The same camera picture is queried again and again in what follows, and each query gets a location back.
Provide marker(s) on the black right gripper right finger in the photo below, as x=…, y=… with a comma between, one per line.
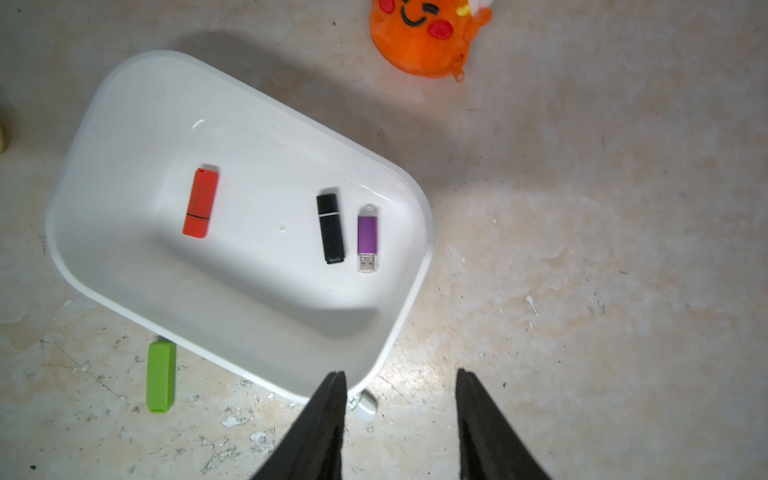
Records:
x=488, y=445

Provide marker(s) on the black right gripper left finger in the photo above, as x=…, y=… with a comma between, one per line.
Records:
x=312, y=447

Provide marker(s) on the white usb flash drive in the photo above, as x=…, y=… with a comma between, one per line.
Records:
x=364, y=406

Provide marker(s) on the purple usb flash drive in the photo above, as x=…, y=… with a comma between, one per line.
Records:
x=367, y=239

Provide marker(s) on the black usb drive white stripe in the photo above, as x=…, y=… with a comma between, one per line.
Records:
x=330, y=228

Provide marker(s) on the red usb flash drive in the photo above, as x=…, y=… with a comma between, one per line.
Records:
x=200, y=204

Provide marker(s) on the white storage box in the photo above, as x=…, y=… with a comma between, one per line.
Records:
x=256, y=295

